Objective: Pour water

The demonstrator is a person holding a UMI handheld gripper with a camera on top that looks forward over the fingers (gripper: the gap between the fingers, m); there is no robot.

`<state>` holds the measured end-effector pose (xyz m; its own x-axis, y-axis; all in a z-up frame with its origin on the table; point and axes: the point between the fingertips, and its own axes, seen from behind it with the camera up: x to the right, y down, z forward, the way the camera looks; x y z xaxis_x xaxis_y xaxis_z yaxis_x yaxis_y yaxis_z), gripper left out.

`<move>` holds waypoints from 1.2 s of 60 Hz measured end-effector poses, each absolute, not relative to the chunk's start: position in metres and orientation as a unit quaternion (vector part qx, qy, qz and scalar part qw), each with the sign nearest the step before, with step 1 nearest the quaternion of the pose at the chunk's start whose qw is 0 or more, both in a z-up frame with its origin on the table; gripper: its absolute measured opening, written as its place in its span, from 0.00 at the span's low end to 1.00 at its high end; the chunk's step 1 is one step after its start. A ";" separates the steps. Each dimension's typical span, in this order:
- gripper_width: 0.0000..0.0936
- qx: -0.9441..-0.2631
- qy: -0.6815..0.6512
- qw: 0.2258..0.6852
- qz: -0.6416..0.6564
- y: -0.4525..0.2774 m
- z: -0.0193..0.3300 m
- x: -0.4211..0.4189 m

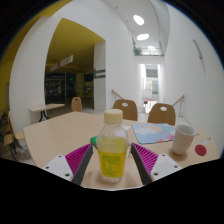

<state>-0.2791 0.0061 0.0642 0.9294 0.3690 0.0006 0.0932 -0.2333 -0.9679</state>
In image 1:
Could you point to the wooden stair handrail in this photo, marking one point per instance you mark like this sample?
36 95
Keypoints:
116 93
180 99

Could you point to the white cup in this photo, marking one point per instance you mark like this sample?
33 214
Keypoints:
182 140

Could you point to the wooden chair with dark frame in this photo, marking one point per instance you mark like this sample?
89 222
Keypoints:
11 131

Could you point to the wooden chair with oval hole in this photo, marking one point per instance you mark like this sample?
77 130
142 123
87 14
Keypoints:
161 116
76 105
128 111

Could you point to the clear bottle with yellow drink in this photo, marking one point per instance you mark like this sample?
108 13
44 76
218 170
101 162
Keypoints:
112 156

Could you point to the round ceiling lights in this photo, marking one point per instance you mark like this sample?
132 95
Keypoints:
138 20

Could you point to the white hanging sign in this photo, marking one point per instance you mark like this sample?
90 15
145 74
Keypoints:
63 62

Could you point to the dark wall sign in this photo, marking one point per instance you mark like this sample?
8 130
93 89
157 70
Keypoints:
99 73

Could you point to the small wooden side table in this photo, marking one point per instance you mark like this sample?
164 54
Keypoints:
46 107

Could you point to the flat round red coaster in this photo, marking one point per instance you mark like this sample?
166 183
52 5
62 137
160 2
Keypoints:
201 150

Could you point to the green potted plant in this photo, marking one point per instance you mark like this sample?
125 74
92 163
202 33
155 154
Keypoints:
137 51

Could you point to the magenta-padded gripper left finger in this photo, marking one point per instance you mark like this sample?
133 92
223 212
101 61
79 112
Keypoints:
78 157

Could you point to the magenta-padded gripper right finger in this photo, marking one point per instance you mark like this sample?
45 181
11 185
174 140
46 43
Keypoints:
146 156

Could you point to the small green box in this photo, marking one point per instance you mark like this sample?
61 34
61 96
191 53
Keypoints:
93 141

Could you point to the light blue illustrated mouse pad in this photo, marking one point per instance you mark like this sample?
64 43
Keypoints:
151 133

